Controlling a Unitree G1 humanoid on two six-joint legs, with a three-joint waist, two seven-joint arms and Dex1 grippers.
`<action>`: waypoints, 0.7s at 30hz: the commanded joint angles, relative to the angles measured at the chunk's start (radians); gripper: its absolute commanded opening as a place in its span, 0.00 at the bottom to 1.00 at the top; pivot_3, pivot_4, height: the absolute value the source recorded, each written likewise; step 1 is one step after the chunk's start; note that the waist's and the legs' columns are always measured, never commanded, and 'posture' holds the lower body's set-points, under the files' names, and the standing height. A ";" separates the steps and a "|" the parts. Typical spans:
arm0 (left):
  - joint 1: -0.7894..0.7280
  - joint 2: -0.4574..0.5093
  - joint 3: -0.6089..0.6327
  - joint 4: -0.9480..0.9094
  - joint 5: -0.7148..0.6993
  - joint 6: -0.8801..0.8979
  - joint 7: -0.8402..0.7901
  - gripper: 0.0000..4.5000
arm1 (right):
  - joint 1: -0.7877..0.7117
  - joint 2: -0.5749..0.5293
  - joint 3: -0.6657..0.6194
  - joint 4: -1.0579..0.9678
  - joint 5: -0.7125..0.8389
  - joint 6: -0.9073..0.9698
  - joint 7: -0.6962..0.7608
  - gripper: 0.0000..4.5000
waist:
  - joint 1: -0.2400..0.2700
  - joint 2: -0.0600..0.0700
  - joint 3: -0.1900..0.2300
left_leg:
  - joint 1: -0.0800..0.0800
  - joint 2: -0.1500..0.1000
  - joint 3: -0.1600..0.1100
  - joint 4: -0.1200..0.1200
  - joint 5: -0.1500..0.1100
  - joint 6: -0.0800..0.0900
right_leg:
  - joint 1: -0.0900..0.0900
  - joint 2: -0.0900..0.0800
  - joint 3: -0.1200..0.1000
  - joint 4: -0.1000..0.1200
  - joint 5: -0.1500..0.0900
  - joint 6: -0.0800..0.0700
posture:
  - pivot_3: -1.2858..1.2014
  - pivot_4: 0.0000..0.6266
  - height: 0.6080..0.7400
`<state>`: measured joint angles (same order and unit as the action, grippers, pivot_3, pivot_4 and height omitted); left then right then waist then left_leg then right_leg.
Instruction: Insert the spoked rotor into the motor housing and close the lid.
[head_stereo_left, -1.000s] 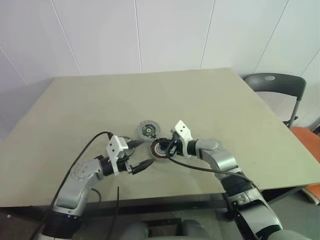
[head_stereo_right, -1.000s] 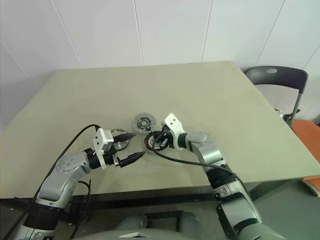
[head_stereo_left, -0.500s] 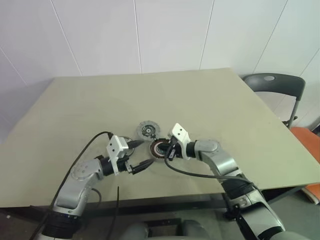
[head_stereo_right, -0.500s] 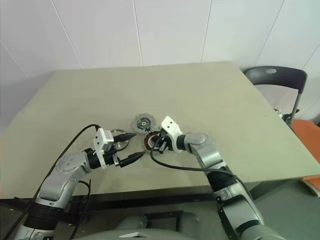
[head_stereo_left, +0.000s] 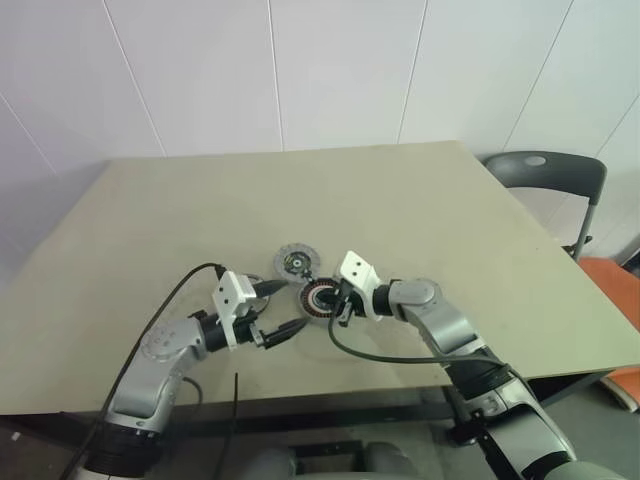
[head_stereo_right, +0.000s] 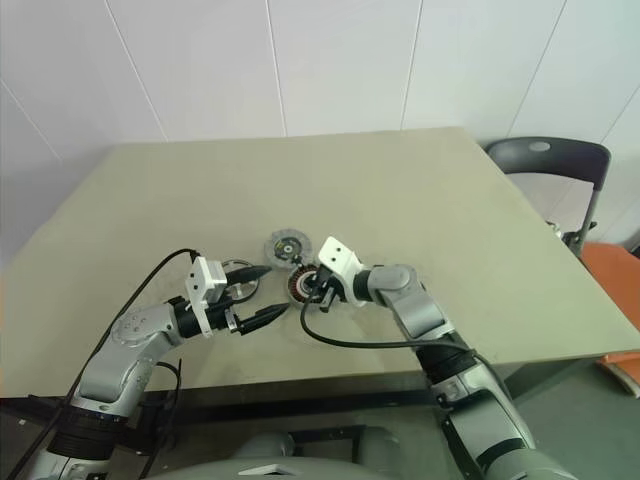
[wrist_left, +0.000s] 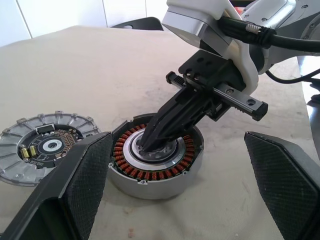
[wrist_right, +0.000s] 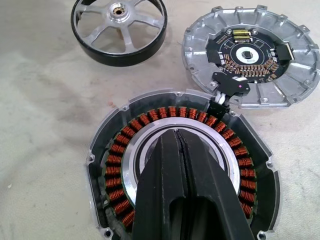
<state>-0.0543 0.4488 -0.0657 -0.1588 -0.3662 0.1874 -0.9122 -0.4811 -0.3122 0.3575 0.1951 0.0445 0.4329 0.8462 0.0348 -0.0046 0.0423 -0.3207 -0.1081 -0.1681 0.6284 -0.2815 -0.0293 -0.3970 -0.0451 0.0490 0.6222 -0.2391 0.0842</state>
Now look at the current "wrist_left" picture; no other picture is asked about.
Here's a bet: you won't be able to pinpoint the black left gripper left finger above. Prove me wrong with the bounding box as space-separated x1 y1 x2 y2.
0 131 114 240

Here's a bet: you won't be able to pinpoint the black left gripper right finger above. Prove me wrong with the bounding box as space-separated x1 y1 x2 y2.
243 131 320 240

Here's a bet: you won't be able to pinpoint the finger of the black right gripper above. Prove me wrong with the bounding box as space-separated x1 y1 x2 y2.
141 86 201 149
146 93 214 151

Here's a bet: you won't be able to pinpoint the small grey object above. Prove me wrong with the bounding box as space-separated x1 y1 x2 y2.
0 109 102 187

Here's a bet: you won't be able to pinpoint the silver motor housing copper windings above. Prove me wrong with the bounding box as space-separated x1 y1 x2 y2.
106 112 205 200

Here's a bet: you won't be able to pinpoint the black plastic chair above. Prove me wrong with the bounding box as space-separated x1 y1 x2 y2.
111 16 165 32

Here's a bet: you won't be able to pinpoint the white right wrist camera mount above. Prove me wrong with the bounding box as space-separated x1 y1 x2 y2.
161 0 276 97

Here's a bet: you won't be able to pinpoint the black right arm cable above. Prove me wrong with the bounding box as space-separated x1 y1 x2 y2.
219 15 320 85

